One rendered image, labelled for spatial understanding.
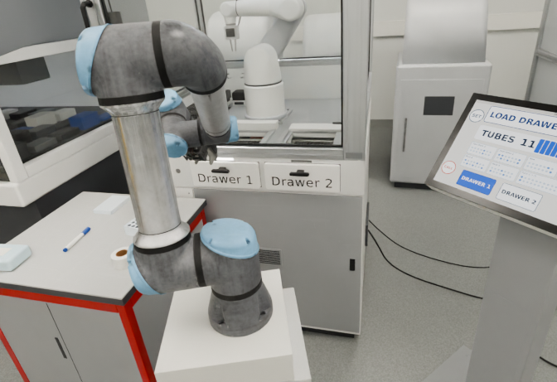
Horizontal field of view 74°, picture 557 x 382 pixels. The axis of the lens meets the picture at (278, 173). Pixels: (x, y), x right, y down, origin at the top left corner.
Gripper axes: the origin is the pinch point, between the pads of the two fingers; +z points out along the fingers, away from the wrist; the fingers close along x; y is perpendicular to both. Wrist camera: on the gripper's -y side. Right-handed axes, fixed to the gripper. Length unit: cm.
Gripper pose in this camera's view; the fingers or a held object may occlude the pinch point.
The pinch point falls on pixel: (210, 157)
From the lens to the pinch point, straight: 137.4
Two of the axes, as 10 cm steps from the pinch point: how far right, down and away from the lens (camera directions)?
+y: -1.6, 8.7, -4.7
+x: 9.7, 0.4, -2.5
